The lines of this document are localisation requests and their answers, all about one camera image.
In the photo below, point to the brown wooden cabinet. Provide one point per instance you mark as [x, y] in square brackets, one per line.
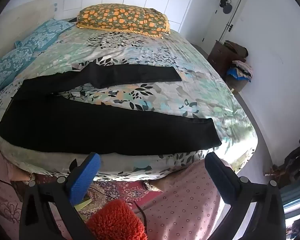
[218, 55]

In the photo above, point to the pile of clothes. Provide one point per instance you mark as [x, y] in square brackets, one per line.
[240, 68]

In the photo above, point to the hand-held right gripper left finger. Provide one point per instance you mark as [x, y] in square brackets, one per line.
[83, 177]

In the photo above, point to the orange fuzzy slipper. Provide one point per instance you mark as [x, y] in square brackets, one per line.
[115, 221]

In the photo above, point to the dark hanging hat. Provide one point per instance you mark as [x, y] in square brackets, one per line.
[225, 5]

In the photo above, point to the blue patterned pillow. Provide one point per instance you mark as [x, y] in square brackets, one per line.
[47, 35]
[8, 66]

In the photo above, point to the red patterned rug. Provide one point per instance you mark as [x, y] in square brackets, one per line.
[120, 191]

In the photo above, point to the white door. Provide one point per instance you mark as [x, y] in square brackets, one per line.
[226, 15]

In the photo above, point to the black pants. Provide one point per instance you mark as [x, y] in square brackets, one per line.
[90, 132]

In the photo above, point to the pink dotted pants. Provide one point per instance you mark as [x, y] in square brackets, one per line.
[185, 210]

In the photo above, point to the cardboard box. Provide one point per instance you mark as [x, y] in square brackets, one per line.
[236, 85]

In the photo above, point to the orange floral pillow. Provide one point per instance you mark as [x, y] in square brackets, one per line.
[125, 17]

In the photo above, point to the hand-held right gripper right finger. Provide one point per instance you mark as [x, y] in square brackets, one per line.
[221, 177]

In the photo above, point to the floral bed sheet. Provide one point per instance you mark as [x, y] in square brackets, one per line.
[150, 97]

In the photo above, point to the dark clothes heap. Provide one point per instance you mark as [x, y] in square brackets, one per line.
[298, 152]

